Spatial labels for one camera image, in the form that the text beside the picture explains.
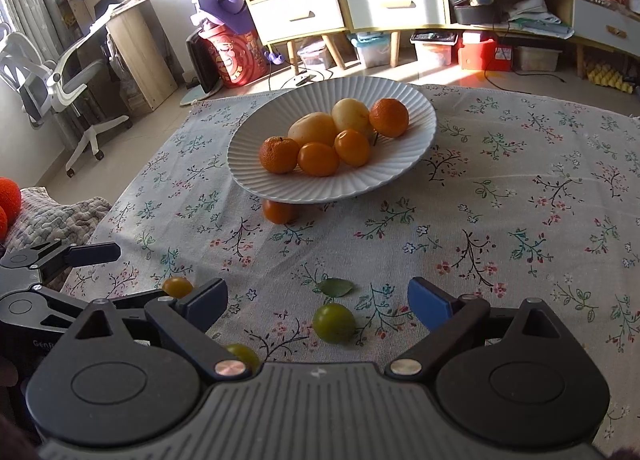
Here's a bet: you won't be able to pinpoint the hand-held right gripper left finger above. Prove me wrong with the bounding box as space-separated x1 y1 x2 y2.
74 278 252 384

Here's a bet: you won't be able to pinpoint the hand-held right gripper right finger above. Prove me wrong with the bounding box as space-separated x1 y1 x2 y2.
384 277 572 382

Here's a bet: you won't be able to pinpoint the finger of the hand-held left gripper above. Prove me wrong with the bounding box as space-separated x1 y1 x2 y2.
0 241 122 287
30 285 173 338

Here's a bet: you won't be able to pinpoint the yellow-green citrus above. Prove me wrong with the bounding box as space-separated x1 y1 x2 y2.
162 277 194 299

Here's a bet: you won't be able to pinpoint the green lime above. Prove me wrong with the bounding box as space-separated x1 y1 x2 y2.
224 344 260 373
313 304 356 345

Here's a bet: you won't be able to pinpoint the smooth orange kumquat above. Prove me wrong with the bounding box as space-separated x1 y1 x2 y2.
334 129 371 168
262 199 297 225
297 141 340 177

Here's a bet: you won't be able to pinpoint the white ribbed plate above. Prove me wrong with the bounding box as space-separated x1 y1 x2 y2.
227 76 438 202

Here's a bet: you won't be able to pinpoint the orange mandarin with stem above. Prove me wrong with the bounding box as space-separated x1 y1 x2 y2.
369 98 410 138

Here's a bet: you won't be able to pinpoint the yellow pear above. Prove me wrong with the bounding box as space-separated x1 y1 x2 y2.
288 112 338 148
332 98 375 137

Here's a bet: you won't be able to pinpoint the grey quilted blanket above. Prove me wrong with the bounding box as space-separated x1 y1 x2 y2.
0 187 113 291

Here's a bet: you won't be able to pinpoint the green leaf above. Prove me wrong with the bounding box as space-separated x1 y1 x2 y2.
316 278 354 297

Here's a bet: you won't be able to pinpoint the red fuzzy ball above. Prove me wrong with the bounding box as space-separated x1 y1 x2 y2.
0 177 23 213

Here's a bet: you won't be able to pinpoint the floral white tablecloth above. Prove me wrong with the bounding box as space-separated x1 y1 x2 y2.
60 82 640 460

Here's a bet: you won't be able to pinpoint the white office chair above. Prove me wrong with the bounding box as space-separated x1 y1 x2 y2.
0 22 133 176

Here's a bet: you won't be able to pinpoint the light wooden desk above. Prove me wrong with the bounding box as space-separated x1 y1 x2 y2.
55 0 179 113

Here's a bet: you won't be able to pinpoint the red printed drum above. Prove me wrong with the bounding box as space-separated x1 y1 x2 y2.
200 22 268 88

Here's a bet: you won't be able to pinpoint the clear storage box black lid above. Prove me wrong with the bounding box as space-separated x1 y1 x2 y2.
410 31 458 66

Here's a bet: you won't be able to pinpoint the red box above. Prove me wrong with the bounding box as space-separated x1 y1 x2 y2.
457 32 513 72

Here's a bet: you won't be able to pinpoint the clear storage box blue lid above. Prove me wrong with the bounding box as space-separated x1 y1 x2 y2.
350 32 393 68

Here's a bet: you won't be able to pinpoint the low clear plastic box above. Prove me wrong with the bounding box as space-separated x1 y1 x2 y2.
515 45 560 72

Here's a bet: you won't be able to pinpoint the clear plastic storage box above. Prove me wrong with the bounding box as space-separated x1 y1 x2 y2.
297 42 333 70

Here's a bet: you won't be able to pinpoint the purple hat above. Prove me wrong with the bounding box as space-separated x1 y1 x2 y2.
192 0 253 33

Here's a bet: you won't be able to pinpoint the yellow egg tray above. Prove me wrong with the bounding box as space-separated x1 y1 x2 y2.
586 62 636 93

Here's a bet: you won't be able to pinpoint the black open case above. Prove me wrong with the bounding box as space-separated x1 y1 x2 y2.
447 0 498 25

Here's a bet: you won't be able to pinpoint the wooden cabinet white drawers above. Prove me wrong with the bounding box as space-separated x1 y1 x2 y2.
227 0 453 71

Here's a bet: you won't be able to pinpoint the stack of papers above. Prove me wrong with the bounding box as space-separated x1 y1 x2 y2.
507 0 576 38

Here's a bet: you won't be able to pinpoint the low cabinet white drawers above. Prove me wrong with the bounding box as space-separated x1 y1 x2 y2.
570 0 640 78

